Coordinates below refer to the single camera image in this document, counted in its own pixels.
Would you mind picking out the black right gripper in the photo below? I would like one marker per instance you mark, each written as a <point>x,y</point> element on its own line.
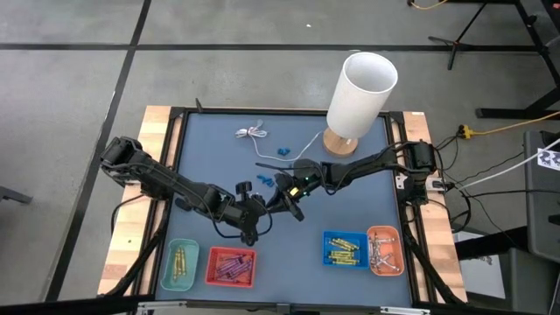
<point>306,177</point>

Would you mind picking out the gray chair leg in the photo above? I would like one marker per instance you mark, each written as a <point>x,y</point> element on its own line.
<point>13,194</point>

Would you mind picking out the white fiducial marker card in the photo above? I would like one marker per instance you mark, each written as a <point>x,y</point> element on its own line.
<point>549,158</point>

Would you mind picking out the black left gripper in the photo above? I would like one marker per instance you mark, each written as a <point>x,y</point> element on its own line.
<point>242,214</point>

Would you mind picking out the silver frame rail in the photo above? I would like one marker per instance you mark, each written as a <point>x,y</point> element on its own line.
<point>166,304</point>

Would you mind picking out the dark gray cabinet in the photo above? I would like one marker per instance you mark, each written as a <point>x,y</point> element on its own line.
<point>540,210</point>

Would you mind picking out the light wooden table board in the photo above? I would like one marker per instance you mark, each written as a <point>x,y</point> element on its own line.
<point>146,122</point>
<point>415,127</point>

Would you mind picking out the black table frame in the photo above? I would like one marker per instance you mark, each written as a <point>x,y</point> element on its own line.
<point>262,110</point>

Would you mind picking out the purple crayon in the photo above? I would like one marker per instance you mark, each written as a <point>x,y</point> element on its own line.
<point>227,259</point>
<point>245,260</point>
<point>229,268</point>
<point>232,263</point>
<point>240,265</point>
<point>238,271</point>
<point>227,273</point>

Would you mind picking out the small black post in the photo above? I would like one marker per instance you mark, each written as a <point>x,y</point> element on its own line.
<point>199,105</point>

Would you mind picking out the round wooden lamp base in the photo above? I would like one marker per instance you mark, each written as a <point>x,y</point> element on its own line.
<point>339,146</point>

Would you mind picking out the black oblong object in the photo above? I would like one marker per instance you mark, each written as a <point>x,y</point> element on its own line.
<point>180,204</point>

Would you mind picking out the white gray crayon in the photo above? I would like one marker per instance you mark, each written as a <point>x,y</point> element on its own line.
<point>377,245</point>
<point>378,262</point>
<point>391,268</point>
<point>389,256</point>
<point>385,240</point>
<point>374,249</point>
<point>385,259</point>

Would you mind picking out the green plastic bin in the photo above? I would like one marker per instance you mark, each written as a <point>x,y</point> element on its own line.
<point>168,271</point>

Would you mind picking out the red plastic basket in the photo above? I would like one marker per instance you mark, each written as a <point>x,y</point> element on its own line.
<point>210,269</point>

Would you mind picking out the orange plastic bin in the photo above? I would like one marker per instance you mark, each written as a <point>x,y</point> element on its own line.
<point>396,236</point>

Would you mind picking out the white mounting plate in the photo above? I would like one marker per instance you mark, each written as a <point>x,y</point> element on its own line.
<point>399,181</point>

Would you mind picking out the black tripod stand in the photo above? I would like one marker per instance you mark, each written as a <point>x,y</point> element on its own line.
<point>457,44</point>

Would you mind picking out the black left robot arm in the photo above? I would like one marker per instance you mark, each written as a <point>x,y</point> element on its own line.
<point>166,181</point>

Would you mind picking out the blue plastic basket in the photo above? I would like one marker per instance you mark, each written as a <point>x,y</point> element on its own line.
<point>361,238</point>

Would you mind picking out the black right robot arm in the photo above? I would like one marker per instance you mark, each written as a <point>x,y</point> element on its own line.
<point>372,164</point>

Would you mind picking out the black stand foot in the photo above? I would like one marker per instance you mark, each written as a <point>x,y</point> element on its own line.
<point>503,113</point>

